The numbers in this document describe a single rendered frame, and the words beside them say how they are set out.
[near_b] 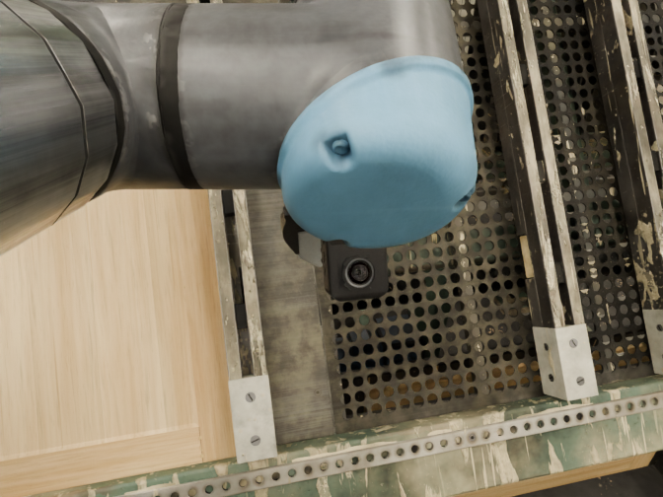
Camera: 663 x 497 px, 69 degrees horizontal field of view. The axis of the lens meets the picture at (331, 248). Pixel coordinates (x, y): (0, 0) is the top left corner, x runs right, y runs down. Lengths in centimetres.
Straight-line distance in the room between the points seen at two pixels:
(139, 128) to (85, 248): 70
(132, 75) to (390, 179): 10
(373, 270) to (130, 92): 22
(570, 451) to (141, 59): 93
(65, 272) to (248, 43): 73
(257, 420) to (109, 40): 67
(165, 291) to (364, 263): 54
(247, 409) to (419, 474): 31
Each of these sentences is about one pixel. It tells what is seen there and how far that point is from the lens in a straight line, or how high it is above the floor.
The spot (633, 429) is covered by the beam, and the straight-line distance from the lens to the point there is 107.
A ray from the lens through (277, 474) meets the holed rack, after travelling 84.
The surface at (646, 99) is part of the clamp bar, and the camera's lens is 115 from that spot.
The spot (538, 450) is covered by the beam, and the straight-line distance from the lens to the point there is 97.
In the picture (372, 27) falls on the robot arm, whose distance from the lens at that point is 19.
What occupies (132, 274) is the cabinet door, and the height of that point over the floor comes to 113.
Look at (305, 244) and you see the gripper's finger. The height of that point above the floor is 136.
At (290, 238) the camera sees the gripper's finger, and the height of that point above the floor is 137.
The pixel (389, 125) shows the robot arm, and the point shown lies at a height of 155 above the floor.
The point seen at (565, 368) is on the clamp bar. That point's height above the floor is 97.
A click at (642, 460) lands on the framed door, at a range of 182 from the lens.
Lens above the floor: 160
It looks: 33 degrees down
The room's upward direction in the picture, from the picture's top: straight up
